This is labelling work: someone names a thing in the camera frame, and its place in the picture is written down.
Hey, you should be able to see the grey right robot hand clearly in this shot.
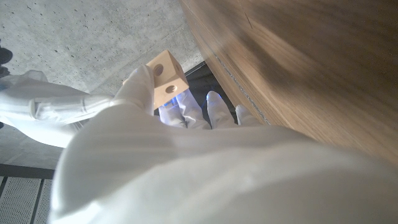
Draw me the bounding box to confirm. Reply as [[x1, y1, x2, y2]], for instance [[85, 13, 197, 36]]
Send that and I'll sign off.
[[0, 70, 114, 149]]

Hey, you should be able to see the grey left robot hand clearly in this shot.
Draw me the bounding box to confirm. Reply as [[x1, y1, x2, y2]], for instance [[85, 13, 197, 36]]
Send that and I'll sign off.
[[48, 64, 398, 224]]

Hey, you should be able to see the wooden block with holes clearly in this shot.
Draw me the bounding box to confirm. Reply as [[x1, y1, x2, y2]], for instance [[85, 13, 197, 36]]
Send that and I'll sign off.
[[122, 49, 190, 110]]

